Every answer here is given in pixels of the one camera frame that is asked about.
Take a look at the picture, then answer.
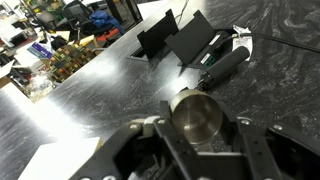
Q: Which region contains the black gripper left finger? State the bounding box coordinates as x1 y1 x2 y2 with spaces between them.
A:
68 99 201 180

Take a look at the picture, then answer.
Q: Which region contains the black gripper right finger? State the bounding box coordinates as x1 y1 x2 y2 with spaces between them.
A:
229 114 320 180

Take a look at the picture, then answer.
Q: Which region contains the small steel measuring cup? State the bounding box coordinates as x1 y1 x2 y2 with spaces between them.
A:
169 88 224 146

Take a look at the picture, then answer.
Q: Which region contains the light wooden block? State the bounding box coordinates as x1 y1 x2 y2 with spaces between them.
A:
17 136 104 180

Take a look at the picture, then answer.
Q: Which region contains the multicoloured patterned cloth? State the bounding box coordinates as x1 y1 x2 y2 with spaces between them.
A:
49 44 98 84

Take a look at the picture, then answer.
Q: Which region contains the white paper tag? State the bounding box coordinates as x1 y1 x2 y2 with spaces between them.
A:
231 24 254 61

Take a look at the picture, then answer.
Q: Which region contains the black pop-up outlet box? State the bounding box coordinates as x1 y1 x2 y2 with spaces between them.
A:
126 8 180 63
164 9 236 71

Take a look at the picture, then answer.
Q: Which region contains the blue jacket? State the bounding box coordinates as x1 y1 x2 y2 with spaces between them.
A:
88 9 125 36

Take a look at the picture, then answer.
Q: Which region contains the black-handled tool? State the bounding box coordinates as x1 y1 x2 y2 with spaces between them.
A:
196 45 252 92

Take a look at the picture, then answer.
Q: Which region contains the black power cable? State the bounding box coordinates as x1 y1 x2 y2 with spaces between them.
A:
238 31 320 54

